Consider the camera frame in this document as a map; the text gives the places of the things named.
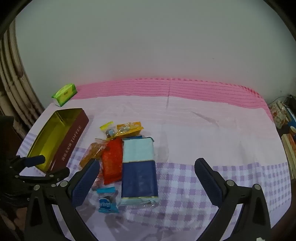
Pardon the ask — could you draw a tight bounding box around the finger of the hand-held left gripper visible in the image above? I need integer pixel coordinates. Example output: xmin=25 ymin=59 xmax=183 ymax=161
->
xmin=14 ymin=167 xmax=70 ymax=186
xmin=9 ymin=155 xmax=46 ymax=172

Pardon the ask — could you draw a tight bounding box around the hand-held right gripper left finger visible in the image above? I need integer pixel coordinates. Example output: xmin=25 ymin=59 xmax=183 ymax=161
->
xmin=24 ymin=159 xmax=100 ymax=241

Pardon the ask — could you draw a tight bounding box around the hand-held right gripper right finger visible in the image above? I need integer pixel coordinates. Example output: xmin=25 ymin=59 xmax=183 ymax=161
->
xmin=194 ymin=158 xmax=272 ymax=241

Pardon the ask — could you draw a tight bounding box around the blue candy packet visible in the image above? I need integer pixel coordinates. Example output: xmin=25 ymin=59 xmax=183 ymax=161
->
xmin=97 ymin=186 xmax=119 ymax=214

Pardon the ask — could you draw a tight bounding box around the maroon and gold tin box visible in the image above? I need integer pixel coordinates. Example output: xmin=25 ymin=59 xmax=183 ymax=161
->
xmin=26 ymin=108 xmax=90 ymax=174

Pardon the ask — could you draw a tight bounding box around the red snack packet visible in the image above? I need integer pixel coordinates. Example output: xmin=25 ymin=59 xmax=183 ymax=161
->
xmin=102 ymin=138 xmax=123 ymax=185

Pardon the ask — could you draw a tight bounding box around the yellow clear-window candy packet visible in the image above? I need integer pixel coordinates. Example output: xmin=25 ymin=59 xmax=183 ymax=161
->
xmin=99 ymin=120 xmax=115 ymax=139

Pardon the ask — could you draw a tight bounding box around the orange-yellow snack packet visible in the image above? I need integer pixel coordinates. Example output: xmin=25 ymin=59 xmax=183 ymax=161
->
xmin=115 ymin=121 xmax=144 ymax=139

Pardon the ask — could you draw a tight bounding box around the clear orange snack packet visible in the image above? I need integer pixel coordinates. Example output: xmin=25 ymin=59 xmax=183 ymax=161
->
xmin=79 ymin=142 xmax=107 ymax=191

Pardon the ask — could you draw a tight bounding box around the large two-tone blue packet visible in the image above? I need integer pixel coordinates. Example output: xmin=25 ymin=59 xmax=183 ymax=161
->
xmin=120 ymin=137 xmax=159 ymax=207

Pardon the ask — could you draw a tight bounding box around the pink and purple checked sheet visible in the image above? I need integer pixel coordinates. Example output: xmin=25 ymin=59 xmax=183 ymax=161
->
xmin=16 ymin=77 xmax=292 ymax=241

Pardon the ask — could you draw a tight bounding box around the green tissue pack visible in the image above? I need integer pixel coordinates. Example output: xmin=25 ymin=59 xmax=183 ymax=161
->
xmin=51 ymin=83 xmax=77 ymax=107

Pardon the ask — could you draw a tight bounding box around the beige ribbed wooden headboard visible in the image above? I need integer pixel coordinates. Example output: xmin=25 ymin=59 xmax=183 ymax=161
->
xmin=0 ymin=25 xmax=45 ymax=139

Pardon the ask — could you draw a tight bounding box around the pile of books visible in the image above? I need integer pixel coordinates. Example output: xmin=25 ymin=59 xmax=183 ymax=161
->
xmin=281 ymin=133 xmax=296 ymax=180

